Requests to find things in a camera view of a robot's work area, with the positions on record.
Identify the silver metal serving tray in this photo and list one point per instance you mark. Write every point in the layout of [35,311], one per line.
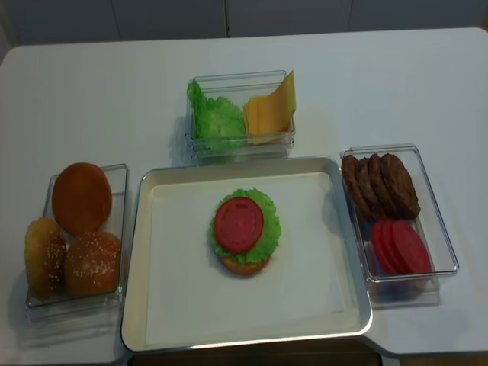
[133,331]

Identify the green lettuce leaf in bin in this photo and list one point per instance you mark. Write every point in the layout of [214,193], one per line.
[218,123]

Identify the clear patty and tomato bin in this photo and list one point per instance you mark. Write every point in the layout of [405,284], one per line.
[400,290]

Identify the stacked yellow cheese slices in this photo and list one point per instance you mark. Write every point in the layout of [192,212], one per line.
[266,115]

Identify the sesame seed bun top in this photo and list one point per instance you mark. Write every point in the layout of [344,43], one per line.
[92,264]

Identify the green lettuce leaf on bun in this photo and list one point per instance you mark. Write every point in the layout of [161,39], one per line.
[271,233]

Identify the red tomato slice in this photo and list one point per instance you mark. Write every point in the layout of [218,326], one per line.
[390,248]
[409,249]
[238,224]
[378,247]

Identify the upright yellow cheese slice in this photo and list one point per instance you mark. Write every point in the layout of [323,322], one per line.
[287,95]

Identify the white paper tray liner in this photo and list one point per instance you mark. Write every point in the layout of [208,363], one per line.
[307,289]

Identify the plain brown bun top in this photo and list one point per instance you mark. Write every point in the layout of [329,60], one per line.
[82,198]

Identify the sesame bun on edge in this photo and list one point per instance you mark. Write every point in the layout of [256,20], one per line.
[44,256]

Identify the clear lettuce and cheese bin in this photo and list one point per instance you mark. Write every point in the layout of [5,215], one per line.
[239,88]

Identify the brown beef patty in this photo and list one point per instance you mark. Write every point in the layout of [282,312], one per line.
[362,176]
[377,183]
[348,169]
[400,186]

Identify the bottom burger bun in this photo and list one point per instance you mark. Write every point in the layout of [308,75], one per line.
[243,269]

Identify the clear bun bin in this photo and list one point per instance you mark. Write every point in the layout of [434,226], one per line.
[62,306]

